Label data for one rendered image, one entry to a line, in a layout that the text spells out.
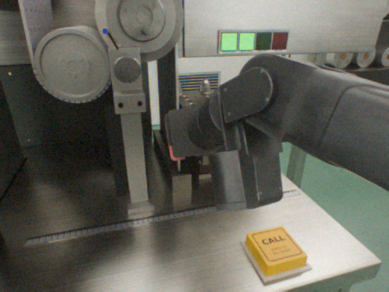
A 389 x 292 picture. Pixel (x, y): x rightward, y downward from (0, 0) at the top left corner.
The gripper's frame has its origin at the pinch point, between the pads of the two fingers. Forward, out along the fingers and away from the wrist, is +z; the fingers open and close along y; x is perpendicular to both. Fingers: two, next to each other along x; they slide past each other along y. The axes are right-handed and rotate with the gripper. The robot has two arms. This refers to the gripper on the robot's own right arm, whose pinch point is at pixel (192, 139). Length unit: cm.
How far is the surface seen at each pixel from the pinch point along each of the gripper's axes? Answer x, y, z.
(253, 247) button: -18.8, 6.0, -3.3
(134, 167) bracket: -2.8, -10.2, 8.0
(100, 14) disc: 22.1, -12.2, -2.2
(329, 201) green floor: -45, 132, 133
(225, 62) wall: 121, 121, 249
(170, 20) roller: 20.5, -0.9, -2.3
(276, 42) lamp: 32, 41, 29
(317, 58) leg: 34, 73, 48
